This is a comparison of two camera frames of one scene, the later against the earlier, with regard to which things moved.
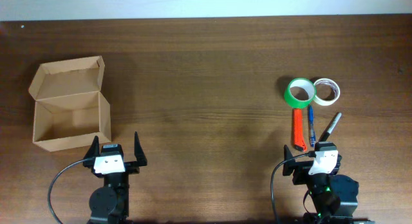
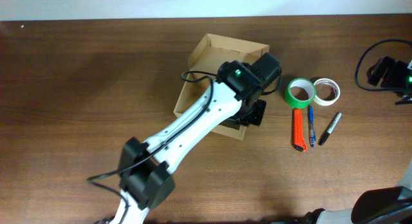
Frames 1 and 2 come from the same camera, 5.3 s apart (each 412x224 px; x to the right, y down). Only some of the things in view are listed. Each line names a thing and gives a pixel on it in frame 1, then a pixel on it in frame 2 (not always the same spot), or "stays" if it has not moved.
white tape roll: [327, 91] stays
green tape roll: [299, 93] stays
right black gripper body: [302, 168] to [398, 76]
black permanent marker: [329, 127] stays
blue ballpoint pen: [311, 122] stays
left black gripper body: [131, 167] to [255, 112]
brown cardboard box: [70, 111] to [212, 52]
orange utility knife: [299, 143] stays
